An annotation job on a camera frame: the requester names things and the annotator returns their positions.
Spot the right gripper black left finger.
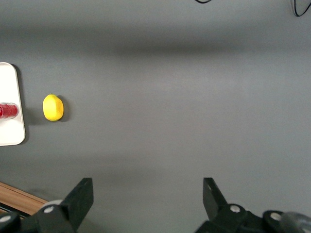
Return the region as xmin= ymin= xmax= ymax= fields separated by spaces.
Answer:
xmin=0 ymin=178 xmax=94 ymax=233

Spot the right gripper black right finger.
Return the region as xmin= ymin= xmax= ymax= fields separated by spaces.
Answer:
xmin=193 ymin=177 xmax=311 ymax=233

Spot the beige plastic tray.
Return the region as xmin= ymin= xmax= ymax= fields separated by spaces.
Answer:
xmin=0 ymin=62 xmax=26 ymax=147

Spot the wooden drawer cabinet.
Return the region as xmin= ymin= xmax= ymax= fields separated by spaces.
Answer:
xmin=0 ymin=181 xmax=48 ymax=220

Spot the yellow lemon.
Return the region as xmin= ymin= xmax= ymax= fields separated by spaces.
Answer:
xmin=42 ymin=94 xmax=65 ymax=122

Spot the small red bottle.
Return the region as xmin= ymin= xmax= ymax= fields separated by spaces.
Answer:
xmin=0 ymin=102 xmax=19 ymax=120

